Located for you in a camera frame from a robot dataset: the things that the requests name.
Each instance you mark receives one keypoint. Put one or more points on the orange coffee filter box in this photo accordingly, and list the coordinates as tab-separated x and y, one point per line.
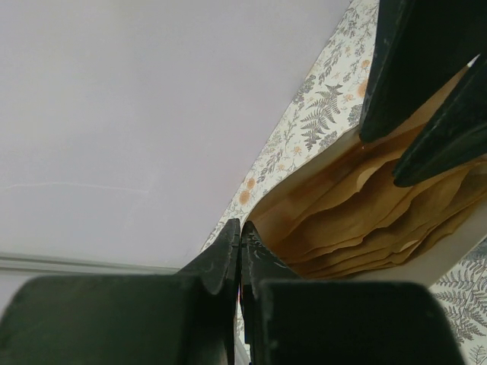
342	205

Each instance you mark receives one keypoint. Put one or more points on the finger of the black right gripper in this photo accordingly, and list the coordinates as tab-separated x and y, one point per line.
454	135
419	46

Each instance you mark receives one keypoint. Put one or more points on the stack of brown filters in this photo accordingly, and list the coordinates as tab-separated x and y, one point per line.
361	213

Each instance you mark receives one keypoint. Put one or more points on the floral table mat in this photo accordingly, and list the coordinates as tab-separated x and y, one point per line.
328	204

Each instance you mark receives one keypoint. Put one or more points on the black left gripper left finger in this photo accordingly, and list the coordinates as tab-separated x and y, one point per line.
184	318

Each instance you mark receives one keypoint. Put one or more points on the aluminium frame rail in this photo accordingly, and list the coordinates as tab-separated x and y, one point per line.
46	264

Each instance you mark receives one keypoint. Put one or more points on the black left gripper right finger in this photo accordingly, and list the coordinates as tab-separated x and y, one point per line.
289	320

